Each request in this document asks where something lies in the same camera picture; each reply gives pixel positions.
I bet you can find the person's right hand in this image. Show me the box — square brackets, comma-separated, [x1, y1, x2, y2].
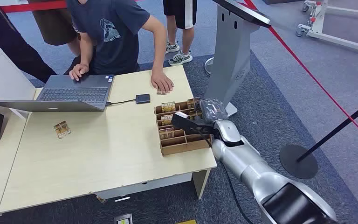
[69, 63, 90, 82]

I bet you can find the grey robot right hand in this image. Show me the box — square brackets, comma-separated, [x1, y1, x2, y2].
[195, 98, 229, 124]

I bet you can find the person's left hand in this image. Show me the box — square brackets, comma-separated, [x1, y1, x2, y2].
[150, 69, 175, 93]

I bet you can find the wooden card organizer box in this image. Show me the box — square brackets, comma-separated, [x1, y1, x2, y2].
[153, 98, 213, 157]

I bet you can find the person at desk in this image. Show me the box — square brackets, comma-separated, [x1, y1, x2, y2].
[64, 0, 175, 93]

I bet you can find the person in brown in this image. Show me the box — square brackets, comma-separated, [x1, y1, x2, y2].
[28, 0, 82, 57]

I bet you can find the standing person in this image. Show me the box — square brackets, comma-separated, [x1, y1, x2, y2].
[163, 0, 198, 66]

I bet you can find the person in dark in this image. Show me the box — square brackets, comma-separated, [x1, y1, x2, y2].
[0, 1, 58, 84]

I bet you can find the grey laptop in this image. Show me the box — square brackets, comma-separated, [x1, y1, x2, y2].
[0, 74, 115, 112]

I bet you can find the black usb hub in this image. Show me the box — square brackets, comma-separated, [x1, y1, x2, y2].
[136, 94, 151, 105]

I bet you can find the grey white sneaker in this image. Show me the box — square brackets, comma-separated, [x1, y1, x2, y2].
[168, 51, 193, 66]
[165, 42, 180, 55]

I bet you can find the grey kiosk stand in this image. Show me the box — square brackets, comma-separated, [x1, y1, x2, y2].
[204, 0, 272, 118]

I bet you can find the white box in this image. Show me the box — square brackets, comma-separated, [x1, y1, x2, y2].
[0, 48, 37, 120]

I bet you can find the red barrier tape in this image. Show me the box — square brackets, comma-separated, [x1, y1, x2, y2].
[243, 0, 358, 149]
[0, 0, 68, 14]

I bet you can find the black stanchion with round base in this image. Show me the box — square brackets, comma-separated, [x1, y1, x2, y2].
[279, 95, 358, 180]

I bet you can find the floor socket plate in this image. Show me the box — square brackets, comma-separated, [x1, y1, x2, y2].
[114, 213, 133, 224]

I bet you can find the black hub cable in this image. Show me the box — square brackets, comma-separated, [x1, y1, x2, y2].
[105, 98, 137, 107]

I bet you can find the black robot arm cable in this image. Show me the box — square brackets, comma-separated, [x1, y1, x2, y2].
[194, 128, 255, 224]

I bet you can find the white wheeled frame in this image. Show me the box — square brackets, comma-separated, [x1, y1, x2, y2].
[296, 0, 358, 56]

